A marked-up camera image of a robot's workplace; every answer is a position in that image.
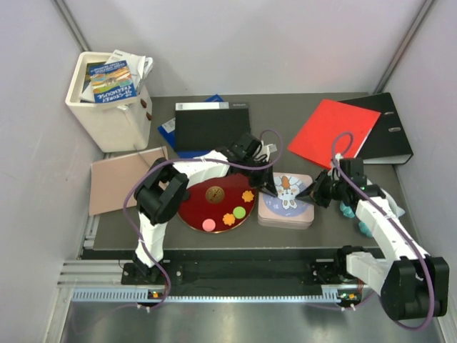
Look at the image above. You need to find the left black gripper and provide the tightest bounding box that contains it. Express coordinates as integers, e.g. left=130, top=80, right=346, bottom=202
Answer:
left=240, top=157, right=278, bottom=197

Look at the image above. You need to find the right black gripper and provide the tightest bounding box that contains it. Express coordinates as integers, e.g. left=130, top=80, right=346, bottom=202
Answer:
left=296, top=169, right=347, bottom=209

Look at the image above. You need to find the silver tin lid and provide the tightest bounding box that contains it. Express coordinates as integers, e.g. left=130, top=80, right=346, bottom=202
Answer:
left=258, top=172, right=314, bottom=216

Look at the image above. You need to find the cookie tin with paper cups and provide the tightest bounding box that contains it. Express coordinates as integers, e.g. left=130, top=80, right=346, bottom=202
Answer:
left=258, top=212, right=315, bottom=229

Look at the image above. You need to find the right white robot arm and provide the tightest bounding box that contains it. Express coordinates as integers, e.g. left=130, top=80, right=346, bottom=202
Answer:
left=276, top=156, right=449, bottom=322

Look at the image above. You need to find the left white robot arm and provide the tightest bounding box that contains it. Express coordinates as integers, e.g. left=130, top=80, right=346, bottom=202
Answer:
left=126, top=133, right=276, bottom=284

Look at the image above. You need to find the orange flower cookie right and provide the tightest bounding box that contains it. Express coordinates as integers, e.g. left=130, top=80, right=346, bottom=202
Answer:
left=241, top=190, right=255, bottom=203

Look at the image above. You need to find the orange flower cookie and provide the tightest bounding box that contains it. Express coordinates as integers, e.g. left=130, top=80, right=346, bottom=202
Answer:
left=241, top=190, right=255, bottom=203
left=223, top=213, right=236, bottom=226

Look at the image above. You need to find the green sandwich cookie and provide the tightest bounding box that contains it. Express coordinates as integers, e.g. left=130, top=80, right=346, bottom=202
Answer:
left=233, top=207, right=246, bottom=219

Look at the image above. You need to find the teal macaron upper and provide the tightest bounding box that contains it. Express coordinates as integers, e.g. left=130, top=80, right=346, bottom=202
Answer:
left=338, top=194, right=406, bottom=219

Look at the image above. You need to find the red round lacquer tray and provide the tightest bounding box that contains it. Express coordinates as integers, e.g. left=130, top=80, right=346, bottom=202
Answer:
left=178, top=174, right=257, bottom=234

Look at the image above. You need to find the orange flower cookie lower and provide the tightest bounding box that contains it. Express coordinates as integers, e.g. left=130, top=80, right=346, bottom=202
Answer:
left=223, top=213, right=236, bottom=226

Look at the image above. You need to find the red folder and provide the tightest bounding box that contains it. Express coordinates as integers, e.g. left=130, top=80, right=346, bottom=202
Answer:
left=288, top=99, right=381, bottom=169

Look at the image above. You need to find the pink sandwich cookie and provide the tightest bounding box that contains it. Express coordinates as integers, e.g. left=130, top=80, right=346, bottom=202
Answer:
left=202, top=219, right=216, bottom=232

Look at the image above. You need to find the black folder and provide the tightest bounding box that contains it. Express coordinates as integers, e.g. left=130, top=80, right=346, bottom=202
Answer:
left=175, top=101, right=251, bottom=152

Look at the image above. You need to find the blue folder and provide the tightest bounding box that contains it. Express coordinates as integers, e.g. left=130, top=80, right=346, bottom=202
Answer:
left=157, top=93, right=226, bottom=159

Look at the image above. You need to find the white storage bin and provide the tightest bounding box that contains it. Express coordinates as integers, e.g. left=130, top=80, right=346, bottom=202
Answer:
left=65, top=51, right=153, bottom=153

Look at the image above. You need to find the pink notebook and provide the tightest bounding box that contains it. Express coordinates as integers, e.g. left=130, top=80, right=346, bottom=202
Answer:
left=89, top=146, right=168, bottom=216

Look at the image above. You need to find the white paper stack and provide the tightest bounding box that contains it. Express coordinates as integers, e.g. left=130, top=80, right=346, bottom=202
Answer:
left=79, top=49, right=154, bottom=103

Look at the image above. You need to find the blue illustrated booklet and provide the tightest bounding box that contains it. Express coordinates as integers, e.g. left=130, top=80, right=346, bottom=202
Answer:
left=89, top=60, right=137, bottom=104

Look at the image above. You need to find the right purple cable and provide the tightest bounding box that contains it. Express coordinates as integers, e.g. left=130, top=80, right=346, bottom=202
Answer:
left=331, top=131, right=437, bottom=330

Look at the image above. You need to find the black ring binder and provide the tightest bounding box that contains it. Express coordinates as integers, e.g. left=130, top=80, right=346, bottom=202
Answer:
left=341, top=92, right=413, bottom=165

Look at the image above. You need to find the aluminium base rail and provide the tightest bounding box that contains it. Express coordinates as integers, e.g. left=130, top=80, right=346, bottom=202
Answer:
left=58, top=260, right=358, bottom=304

